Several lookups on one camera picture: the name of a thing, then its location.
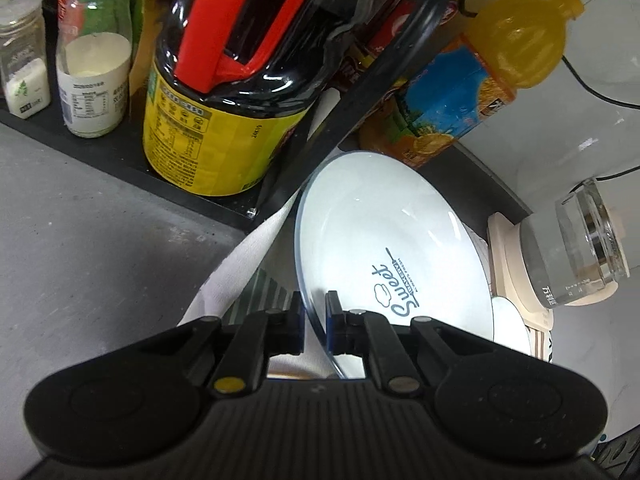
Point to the white capped seasoning bottle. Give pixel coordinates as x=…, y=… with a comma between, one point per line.
x=92, y=95

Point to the small glass spice jar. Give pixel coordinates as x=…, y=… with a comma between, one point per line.
x=25, y=75

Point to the black metal kitchen rack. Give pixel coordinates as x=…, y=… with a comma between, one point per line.
x=100, y=155

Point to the glass electric kettle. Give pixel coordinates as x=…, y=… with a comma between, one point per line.
x=570, y=255

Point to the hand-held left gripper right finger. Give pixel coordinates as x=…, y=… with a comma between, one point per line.
x=331, y=327

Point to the orange juice bottle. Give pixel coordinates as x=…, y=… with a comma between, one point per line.
x=475, y=80

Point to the patterned fringed table cloth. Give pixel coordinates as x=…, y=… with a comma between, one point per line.
x=250, y=270

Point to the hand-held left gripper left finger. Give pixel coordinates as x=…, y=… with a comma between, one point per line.
x=299, y=327

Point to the white deep plate blue print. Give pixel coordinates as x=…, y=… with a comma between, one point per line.
x=370, y=230

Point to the plain white deep plate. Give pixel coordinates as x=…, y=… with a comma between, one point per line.
x=510, y=327

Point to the cream kettle base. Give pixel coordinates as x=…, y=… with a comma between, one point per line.
x=505, y=270

